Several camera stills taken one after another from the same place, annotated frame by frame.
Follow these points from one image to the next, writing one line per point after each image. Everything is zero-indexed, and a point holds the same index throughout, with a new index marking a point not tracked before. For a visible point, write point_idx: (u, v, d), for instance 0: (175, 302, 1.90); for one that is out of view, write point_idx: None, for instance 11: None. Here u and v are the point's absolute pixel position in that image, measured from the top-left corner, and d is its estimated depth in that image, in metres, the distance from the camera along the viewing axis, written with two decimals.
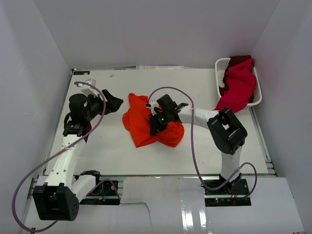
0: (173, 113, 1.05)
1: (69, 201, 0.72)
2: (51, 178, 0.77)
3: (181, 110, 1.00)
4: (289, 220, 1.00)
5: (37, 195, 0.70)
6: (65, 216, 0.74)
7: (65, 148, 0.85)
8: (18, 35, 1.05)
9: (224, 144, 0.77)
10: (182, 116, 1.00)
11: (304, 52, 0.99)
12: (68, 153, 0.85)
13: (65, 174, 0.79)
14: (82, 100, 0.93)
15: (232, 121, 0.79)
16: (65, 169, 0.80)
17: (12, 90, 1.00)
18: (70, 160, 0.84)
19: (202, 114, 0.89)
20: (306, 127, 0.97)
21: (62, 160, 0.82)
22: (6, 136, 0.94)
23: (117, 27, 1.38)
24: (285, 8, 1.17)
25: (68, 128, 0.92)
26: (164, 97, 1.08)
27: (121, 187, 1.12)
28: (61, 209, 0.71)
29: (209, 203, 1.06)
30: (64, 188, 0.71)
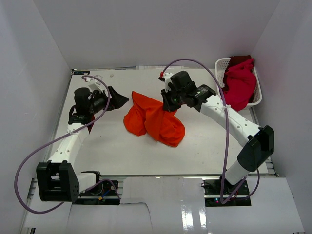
0: (191, 96, 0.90)
1: (71, 179, 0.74)
2: (55, 156, 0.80)
3: (207, 102, 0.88)
4: (289, 220, 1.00)
5: (40, 170, 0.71)
6: (66, 197, 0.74)
7: (69, 133, 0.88)
8: (18, 35, 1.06)
9: (252, 164, 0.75)
10: (208, 109, 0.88)
11: (304, 52, 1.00)
12: (72, 137, 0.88)
13: (68, 154, 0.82)
14: (87, 93, 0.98)
15: (270, 144, 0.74)
16: (68, 150, 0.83)
17: (12, 90, 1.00)
18: (74, 143, 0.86)
19: (238, 124, 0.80)
20: (306, 127, 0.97)
21: (67, 142, 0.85)
22: (6, 136, 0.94)
23: (117, 27, 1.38)
24: (284, 9, 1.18)
25: (72, 118, 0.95)
26: (181, 75, 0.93)
27: (121, 187, 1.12)
28: (63, 186, 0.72)
29: (209, 203, 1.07)
30: (67, 165, 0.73)
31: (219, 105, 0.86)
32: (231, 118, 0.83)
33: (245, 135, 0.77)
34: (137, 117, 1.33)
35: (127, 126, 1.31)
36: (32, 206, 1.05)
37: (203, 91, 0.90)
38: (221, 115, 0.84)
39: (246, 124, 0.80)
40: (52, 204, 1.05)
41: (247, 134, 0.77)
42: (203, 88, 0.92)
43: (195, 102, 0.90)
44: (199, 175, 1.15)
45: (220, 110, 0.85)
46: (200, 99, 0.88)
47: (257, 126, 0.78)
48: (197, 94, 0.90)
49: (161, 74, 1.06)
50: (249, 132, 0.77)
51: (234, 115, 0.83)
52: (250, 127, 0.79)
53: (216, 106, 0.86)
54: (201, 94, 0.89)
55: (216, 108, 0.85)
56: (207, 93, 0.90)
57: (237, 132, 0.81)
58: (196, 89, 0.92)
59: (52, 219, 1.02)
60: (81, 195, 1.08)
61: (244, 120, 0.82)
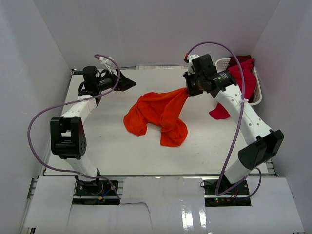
0: (210, 80, 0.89)
1: (80, 134, 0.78)
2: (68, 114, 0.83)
3: (225, 90, 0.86)
4: (289, 220, 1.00)
5: (54, 123, 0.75)
6: (74, 150, 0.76)
7: (80, 100, 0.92)
8: (18, 35, 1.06)
9: (251, 163, 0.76)
10: (224, 98, 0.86)
11: (304, 52, 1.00)
12: (82, 103, 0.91)
13: (78, 113, 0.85)
14: (94, 70, 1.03)
15: (275, 148, 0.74)
16: (79, 110, 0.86)
17: (12, 90, 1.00)
18: (84, 107, 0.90)
19: (250, 122, 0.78)
20: (306, 127, 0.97)
21: (77, 106, 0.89)
22: (6, 136, 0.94)
23: (117, 27, 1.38)
24: (285, 8, 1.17)
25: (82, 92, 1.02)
26: (202, 57, 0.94)
27: (121, 187, 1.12)
28: (73, 138, 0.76)
29: (209, 203, 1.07)
30: (78, 119, 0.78)
31: (237, 97, 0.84)
32: (246, 113, 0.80)
33: (254, 135, 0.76)
34: (138, 117, 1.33)
35: (127, 126, 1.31)
36: (32, 206, 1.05)
37: (223, 77, 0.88)
38: (236, 107, 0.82)
39: (258, 123, 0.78)
40: (52, 204, 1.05)
41: (256, 134, 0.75)
42: (224, 74, 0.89)
43: (213, 87, 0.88)
44: (199, 175, 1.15)
45: (236, 103, 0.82)
46: (218, 84, 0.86)
47: (268, 128, 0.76)
48: (217, 79, 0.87)
49: (186, 56, 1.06)
50: (259, 132, 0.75)
51: (248, 111, 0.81)
52: (262, 127, 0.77)
53: (233, 97, 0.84)
54: (220, 80, 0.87)
55: (233, 100, 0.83)
56: (227, 80, 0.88)
57: (247, 129, 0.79)
58: (217, 74, 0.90)
59: (52, 219, 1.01)
60: (81, 195, 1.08)
61: (258, 118, 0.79)
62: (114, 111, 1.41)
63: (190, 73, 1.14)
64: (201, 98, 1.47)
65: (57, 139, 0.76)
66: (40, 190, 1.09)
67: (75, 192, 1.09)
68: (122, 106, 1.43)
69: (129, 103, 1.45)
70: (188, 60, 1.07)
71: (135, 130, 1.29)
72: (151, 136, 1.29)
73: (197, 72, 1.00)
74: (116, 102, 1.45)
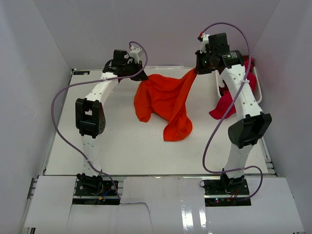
0: (220, 55, 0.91)
1: (100, 116, 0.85)
2: (90, 96, 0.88)
3: (231, 68, 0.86)
4: (289, 220, 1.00)
5: (78, 105, 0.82)
6: (94, 129, 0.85)
7: (102, 80, 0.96)
8: (18, 36, 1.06)
9: (236, 138, 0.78)
10: (227, 75, 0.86)
11: (303, 52, 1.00)
12: (105, 83, 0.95)
13: (100, 96, 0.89)
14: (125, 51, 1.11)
15: (261, 130, 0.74)
16: (101, 92, 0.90)
17: (12, 90, 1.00)
18: (105, 87, 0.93)
19: (244, 101, 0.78)
20: (306, 128, 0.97)
21: (100, 87, 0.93)
22: (6, 136, 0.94)
23: (117, 27, 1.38)
24: (284, 9, 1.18)
25: (107, 68, 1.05)
26: (218, 35, 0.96)
27: (121, 187, 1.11)
28: (94, 120, 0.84)
29: (209, 203, 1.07)
30: (99, 105, 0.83)
31: (240, 76, 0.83)
32: (243, 92, 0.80)
33: (243, 113, 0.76)
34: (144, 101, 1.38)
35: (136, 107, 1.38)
36: (32, 206, 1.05)
37: (232, 56, 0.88)
38: (236, 87, 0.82)
39: (251, 104, 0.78)
40: (52, 204, 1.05)
41: (246, 113, 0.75)
42: (234, 53, 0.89)
43: (220, 63, 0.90)
44: (199, 175, 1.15)
45: (237, 82, 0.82)
46: (224, 61, 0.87)
47: (260, 110, 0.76)
48: (225, 56, 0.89)
49: (201, 34, 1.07)
50: (249, 111, 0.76)
51: (246, 92, 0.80)
52: (254, 108, 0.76)
53: (236, 75, 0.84)
54: (228, 57, 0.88)
55: (235, 78, 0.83)
56: (235, 59, 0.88)
57: (240, 108, 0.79)
58: (227, 52, 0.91)
59: (52, 219, 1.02)
60: (81, 195, 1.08)
61: (253, 99, 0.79)
62: (115, 111, 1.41)
63: (203, 52, 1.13)
64: (201, 97, 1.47)
65: (81, 118, 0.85)
66: (40, 190, 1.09)
67: (75, 192, 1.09)
68: (122, 106, 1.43)
69: (129, 103, 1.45)
70: (202, 39, 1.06)
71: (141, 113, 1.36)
72: (151, 136, 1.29)
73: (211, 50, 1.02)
74: (117, 102, 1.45)
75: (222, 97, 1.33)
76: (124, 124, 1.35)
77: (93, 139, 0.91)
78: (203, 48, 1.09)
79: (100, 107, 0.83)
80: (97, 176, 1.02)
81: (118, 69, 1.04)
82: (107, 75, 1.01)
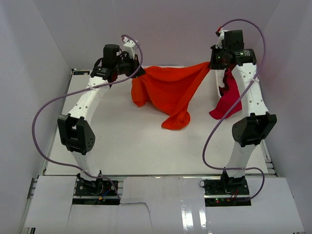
0: (232, 52, 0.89)
1: (87, 134, 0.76)
2: (74, 111, 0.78)
3: (242, 66, 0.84)
4: (289, 220, 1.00)
5: (61, 123, 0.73)
6: (81, 147, 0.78)
7: (89, 88, 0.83)
8: (18, 36, 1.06)
9: (238, 136, 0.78)
10: (238, 73, 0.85)
11: (303, 51, 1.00)
12: (92, 93, 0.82)
13: (86, 110, 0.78)
14: (116, 48, 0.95)
15: (265, 130, 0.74)
16: (87, 106, 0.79)
17: (12, 90, 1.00)
18: (93, 99, 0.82)
19: (251, 100, 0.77)
20: (306, 128, 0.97)
21: (86, 98, 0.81)
22: (6, 136, 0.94)
23: (117, 27, 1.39)
24: (285, 9, 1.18)
25: (95, 70, 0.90)
26: (235, 31, 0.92)
27: (121, 187, 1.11)
28: (79, 139, 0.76)
29: (209, 203, 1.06)
30: (83, 123, 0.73)
31: (250, 75, 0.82)
32: (251, 91, 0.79)
33: (249, 112, 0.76)
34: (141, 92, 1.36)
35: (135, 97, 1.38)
36: (32, 206, 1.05)
37: (245, 54, 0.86)
38: (244, 85, 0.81)
39: (258, 103, 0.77)
40: (52, 204, 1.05)
41: (251, 112, 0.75)
42: (247, 51, 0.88)
43: (232, 60, 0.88)
44: (199, 174, 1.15)
45: (246, 79, 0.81)
46: (237, 58, 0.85)
47: (266, 110, 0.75)
48: (239, 53, 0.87)
49: (219, 29, 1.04)
50: (255, 110, 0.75)
51: (255, 91, 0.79)
52: (260, 107, 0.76)
53: (246, 73, 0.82)
54: (242, 55, 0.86)
55: (244, 76, 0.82)
56: (247, 58, 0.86)
57: (246, 106, 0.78)
58: (241, 50, 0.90)
59: (52, 219, 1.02)
60: (81, 195, 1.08)
61: (260, 99, 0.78)
62: (115, 111, 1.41)
63: (218, 47, 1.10)
64: (201, 97, 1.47)
65: (66, 136, 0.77)
66: (40, 190, 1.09)
67: (75, 192, 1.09)
68: (122, 106, 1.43)
69: (129, 103, 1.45)
70: (219, 33, 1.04)
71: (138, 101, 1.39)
72: (151, 136, 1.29)
73: (225, 47, 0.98)
74: (117, 102, 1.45)
75: (222, 97, 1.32)
76: (124, 124, 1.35)
77: (84, 153, 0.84)
78: (219, 43, 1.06)
79: (86, 126, 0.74)
80: (95, 181, 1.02)
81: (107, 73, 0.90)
82: (96, 79, 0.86)
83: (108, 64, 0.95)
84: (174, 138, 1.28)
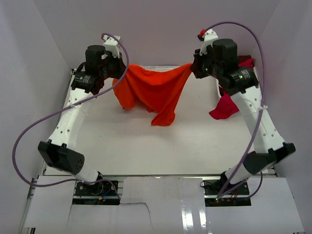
0: (230, 76, 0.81)
1: (72, 159, 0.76)
2: (56, 136, 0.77)
3: (245, 92, 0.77)
4: (289, 220, 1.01)
5: (43, 152, 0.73)
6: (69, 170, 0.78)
7: (70, 106, 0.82)
8: (18, 36, 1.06)
9: (254, 168, 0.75)
10: (241, 100, 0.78)
11: (303, 52, 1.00)
12: (72, 113, 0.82)
13: (68, 134, 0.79)
14: (99, 52, 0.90)
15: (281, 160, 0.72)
16: (68, 129, 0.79)
17: (12, 90, 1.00)
18: (75, 120, 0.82)
19: (265, 132, 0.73)
20: (307, 128, 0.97)
21: (67, 119, 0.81)
22: (6, 136, 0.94)
23: (117, 27, 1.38)
24: (285, 9, 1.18)
25: (77, 81, 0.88)
26: (229, 48, 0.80)
27: (121, 187, 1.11)
28: (64, 165, 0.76)
29: (209, 203, 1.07)
30: (65, 150, 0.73)
31: (256, 102, 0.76)
32: (262, 122, 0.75)
33: (266, 146, 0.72)
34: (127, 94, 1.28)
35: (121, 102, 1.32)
36: (32, 206, 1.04)
37: (244, 76, 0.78)
38: (253, 114, 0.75)
39: (272, 134, 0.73)
40: (52, 204, 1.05)
41: (269, 146, 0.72)
42: (245, 71, 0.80)
43: (231, 85, 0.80)
44: (199, 175, 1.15)
45: (254, 108, 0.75)
46: (237, 84, 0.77)
47: (282, 140, 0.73)
48: (237, 77, 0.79)
49: (202, 32, 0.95)
50: (272, 145, 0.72)
51: (266, 121, 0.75)
52: (275, 139, 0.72)
53: (252, 102, 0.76)
54: (241, 79, 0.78)
55: (251, 105, 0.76)
56: (248, 80, 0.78)
57: (260, 140, 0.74)
58: (238, 70, 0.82)
59: (52, 219, 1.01)
60: (81, 195, 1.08)
61: (273, 128, 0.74)
62: (115, 111, 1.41)
63: (203, 54, 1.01)
64: (201, 98, 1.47)
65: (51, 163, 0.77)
66: (40, 190, 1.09)
67: (75, 192, 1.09)
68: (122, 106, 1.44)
69: None
70: (203, 38, 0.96)
71: (126, 104, 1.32)
72: (151, 136, 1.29)
73: (216, 61, 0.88)
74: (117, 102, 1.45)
75: (221, 97, 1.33)
76: (124, 124, 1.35)
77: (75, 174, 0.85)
78: (203, 48, 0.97)
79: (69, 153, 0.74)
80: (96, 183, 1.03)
81: (90, 84, 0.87)
82: (77, 93, 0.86)
83: (91, 71, 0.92)
84: (174, 138, 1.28)
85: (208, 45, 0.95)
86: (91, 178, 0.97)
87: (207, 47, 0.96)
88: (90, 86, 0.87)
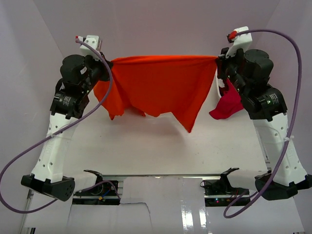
0: (256, 99, 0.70)
1: (59, 191, 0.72)
2: (39, 170, 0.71)
3: (271, 120, 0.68)
4: (289, 220, 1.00)
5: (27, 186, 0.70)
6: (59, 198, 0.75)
7: (50, 137, 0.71)
8: (18, 36, 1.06)
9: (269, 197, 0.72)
10: (264, 126, 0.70)
11: (303, 52, 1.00)
12: (54, 143, 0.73)
13: (52, 167, 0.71)
14: (77, 66, 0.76)
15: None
16: (51, 162, 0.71)
17: (12, 90, 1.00)
18: (57, 150, 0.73)
19: (288, 165, 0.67)
20: (307, 128, 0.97)
21: (49, 150, 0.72)
22: (6, 136, 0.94)
23: (117, 27, 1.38)
24: (285, 9, 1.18)
25: (56, 103, 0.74)
26: (263, 67, 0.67)
27: (121, 187, 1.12)
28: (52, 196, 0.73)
29: (209, 203, 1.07)
30: (49, 187, 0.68)
31: (282, 131, 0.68)
32: (286, 153, 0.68)
33: (287, 180, 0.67)
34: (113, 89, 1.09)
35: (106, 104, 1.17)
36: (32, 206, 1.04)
37: (272, 101, 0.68)
38: (278, 145, 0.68)
39: (295, 167, 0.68)
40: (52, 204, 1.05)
41: (290, 181, 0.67)
42: (273, 95, 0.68)
43: (256, 108, 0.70)
44: (199, 175, 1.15)
45: (280, 139, 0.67)
46: (263, 110, 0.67)
47: (304, 173, 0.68)
48: (264, 101, 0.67)
49: (232, 35, 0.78)
50: (295, 178, 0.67)
51: (290, 151, 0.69)
52: (298, 173, 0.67)
53: (278, 131, 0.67)
54: (268, 104, 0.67)
55: (276, 134, 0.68)
56: (276, 105, 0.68)
57: (282, 172, 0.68)
58: (265, 92, 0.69)
59: (52, 219, 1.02)
60: (81, 195, 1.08)
61: (297, 160, 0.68)
62: None
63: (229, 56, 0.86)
64: None
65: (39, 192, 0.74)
66: None
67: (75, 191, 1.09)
68: None
69: None
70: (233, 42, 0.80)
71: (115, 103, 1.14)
72: (151, 136, 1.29)
73: (244, 74, 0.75)
74: None
75: (221, 97, 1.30)
76: (124, 124, 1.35)
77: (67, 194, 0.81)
78: (231, 51, 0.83)
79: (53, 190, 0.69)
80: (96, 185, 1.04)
81: (70, 107, 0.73)
82: (58, 119, 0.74)
83: (71, 90, 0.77)
84: (175, 138, 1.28)
85: (239, 48, 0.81)
86: (88, 184, 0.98)
87: (238, 50, 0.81)
88: (71, 111, 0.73)
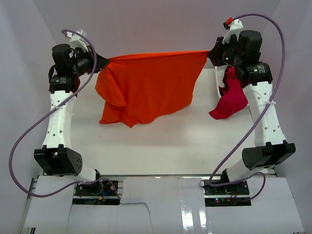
0: (244, 68, 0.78)
1: (71, 158, 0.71)
2: (49, 140, 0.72)
3: (256, 85, 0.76)
4: (289, 220, 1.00)
5: (39, 157, 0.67)
6: (70, 171, 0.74)
7: (55, 108, 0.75)
8: (19, 36, 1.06)
9: (250, 163, 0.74)
10: (251, 92, 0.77)
11: (303, 52, 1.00)
12: (59, 112, 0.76)
13: (63, 135, 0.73)
14: (68, 50, 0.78)
15: (281, 159, 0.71)
16: (61, 129, 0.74)
17: (12, 90, 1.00)
18: (65, 120, 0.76)
19: (267, 126, 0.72)
20: (307, 128, 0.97)
21: (56, 120, 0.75)
22: (7, 136, 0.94)
23: (117, 27, 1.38)
24: (285, 9, 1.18)
25: (53, 84, 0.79)
26: (253, 41, 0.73)
27: (121, 187, 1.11)
28: (65, 166, 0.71)
29: (209, 202, 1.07)
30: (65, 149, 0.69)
31: (265, 96, 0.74)
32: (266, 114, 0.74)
33: (264, 140, 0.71)
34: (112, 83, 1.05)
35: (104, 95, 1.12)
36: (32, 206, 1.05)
37: (260, 71, 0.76)
38: (259, 107, 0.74)
39: (274, 129, 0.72)
40: (52, 204, 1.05)
41: (267, 140, 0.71)
42: (261, 67, 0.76)
43: (243, 77, 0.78)
44: (199, 174, 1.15)
45: (262, 102, 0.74)
46: (250, 76, 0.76)
47: (282, 138, 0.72)
48: (252, 70, 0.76)
49: (229, 21, 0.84)
50: (273, 138, 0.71)
51: (270, 113, 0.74)
52: (277, 135, 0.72)
53: (261, 95, 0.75)
54: (255, 72, 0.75)
55: (259, 98, 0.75)
56: (263, 75, 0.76)
57: (261, 132, 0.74)
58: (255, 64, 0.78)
59: (52, 219, 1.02)
60: (81, 195, 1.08)
61: (276, 125, 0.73)
62: None
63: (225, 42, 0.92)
64: (201, 97, 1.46)
65: (49, 168, 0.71)
66: (40, 189, 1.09)
67: (75, 192, 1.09)
68: None
69: None
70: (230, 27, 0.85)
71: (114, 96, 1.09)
72: (151, 136, 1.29)
73: (239, 50, 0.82)
74: None
75: (221, 97, 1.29)
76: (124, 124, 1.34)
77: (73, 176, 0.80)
78: (227, 37, 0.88)
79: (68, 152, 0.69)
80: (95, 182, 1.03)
81: (67, 85, 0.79)
82: (59, 94, 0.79)
83: (65, 71, 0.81)
84: (175, 137, 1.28)
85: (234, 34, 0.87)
86: (90, 179, 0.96)
87: (231, 36, 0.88)
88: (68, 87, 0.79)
